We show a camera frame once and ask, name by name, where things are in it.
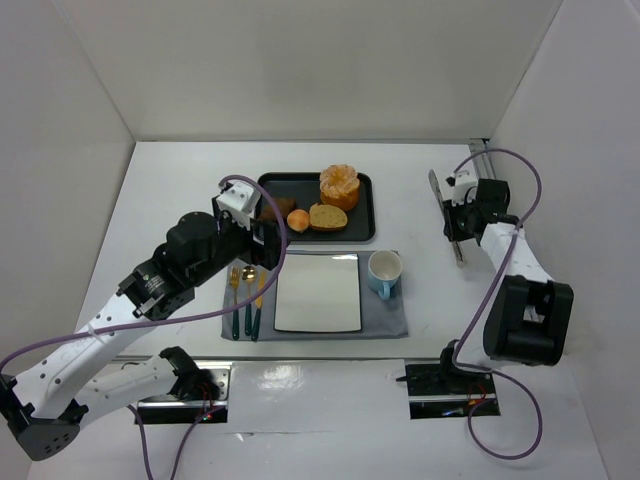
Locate small round orange bun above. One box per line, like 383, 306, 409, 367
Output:
287, 209, 310, 233

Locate metal tongs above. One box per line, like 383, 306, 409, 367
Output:
428, 169, 466, 268

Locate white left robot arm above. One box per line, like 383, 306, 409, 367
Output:
1, 197, 288, 461

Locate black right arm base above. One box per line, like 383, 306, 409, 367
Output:
395, 363, 501, 420

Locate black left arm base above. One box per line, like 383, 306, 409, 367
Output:
137, 347, 231, 425

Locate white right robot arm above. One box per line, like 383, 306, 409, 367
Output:
400, 171, 574, 396

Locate sliced brown bread loaf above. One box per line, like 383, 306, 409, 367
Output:
309, 204, 348, 231

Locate dark brown croissant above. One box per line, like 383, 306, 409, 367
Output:
258, 197, 296, 222

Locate white square plate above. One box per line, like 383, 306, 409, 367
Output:
274, 253, 362, 334

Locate orange sugared round cake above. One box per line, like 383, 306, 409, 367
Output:
319, 164, 360, 212

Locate light blue mug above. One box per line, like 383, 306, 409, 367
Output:
367, 250, 403, 301

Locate gold knife green handle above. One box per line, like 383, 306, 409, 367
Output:
250, 271, 267, 342

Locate gold spoon green handle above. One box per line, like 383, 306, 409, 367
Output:
242, 265, 257, 337

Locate gold fork green handle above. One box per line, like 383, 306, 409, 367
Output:
229, 267, 240, 341

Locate aluminium rail frame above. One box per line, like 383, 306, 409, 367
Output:
468, 138, 498, 180

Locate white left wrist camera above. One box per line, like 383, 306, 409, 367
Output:
214, 180, 261, 230

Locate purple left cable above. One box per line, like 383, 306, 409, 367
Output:
0, 174, 293, 480

